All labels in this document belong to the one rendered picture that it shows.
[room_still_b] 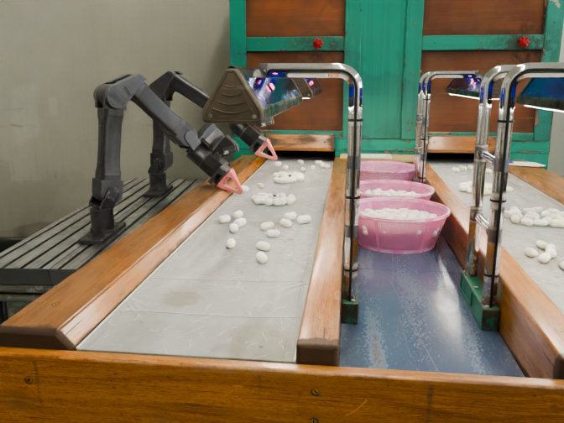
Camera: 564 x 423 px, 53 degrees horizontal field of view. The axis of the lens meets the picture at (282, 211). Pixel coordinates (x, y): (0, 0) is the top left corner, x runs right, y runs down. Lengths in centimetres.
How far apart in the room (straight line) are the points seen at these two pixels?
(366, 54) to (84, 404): 196
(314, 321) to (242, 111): 31
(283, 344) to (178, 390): 15
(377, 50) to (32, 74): 208
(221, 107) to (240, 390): 36
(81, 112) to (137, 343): 284
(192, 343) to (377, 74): 185
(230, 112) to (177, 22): 269
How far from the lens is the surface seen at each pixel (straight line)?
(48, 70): 364
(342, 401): 75
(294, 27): 250
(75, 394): 84
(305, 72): 94
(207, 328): 85
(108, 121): 159
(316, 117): 249
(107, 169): 160
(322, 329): 78
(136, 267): 107
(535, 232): 146
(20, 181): 380
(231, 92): 74
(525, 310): 91
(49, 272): 141
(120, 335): 85
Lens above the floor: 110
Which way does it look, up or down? 13 degrees down
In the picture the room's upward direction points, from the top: straight up
